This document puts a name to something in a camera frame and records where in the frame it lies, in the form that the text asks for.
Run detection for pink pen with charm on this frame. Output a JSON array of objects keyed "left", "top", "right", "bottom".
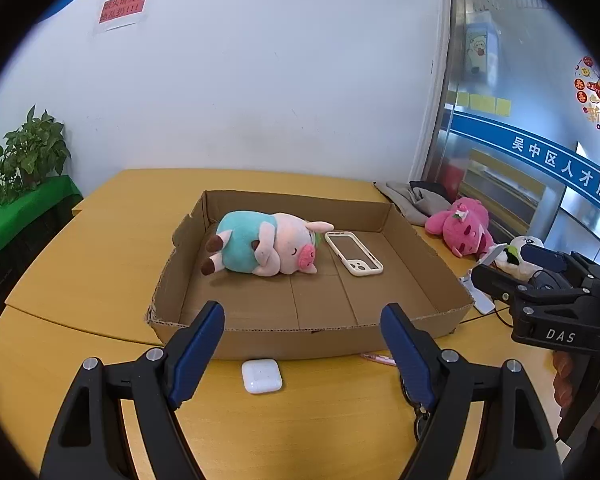
[{"left": 361, "top": 353, "right": 396, "bottom": 367}]

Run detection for beige clear phone case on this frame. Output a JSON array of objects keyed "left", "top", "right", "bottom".
[{"left": 324, "top": 231, "right": 384, "bottom": 278}]

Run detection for white earbuds case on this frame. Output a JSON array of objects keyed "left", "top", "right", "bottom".
[{"left": 242, "top": 359, "right": 284, "bottom": 394}]

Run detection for pink pig plush toy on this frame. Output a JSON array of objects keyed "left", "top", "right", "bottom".
[{"left": 200, "top": 210, "right": 334, "bottom": 278}]

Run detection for black sunglasses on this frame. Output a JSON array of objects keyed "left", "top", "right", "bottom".
[{"left": 400, "top": 378, "right": 430, "bottom": 441}]

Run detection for person's hand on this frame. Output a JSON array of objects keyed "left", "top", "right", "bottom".
[{"left": 552, "top": 351, "right": 600, "bottom": 430}]

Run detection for white panda plush toy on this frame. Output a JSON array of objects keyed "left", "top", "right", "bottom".
[{"left": 494, "top": 235, "right": 544, "bottom": 283}]

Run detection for white phone stand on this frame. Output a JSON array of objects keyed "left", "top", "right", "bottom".
[{"left": 460, "top": 243, "right": 506, "bottom": 315}]

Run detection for magenta bear plush toy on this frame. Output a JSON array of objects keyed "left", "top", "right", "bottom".
[{"left": 425, "top": 197, "right": 494, "bottom": 258}]

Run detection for grey folded cloth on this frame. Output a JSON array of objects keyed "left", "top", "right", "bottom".
[{"left": 374, "top": 181, "right": 451, "bottom": 226}]

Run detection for yellow sticky notes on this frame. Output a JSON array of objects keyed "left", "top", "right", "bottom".
[{"left": 456, "top": 91, "right": 512, "bottom": 117}]

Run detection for brown cardboard tray box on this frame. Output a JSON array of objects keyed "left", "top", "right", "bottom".
[{"left": 146, "top": 191, "right": 474, "bottom": 360}]

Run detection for green cloth covered bench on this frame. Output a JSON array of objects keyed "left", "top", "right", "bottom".
[{"left": 0, "top": 174, "right": 84, "bottom": 273}]

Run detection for large potted green plant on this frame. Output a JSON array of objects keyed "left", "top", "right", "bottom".
[{"left": 0, "top": 105, "right": 71, "bottom": 206}]

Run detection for black cable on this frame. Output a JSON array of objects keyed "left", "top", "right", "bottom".
[{"left": 456, "top": 303, "right": 516, "bottom": 328}]

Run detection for red wall notice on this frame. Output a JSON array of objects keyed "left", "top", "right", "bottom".
[{"left": 94, "top": 0, "right": 148, "bottom": 34}]

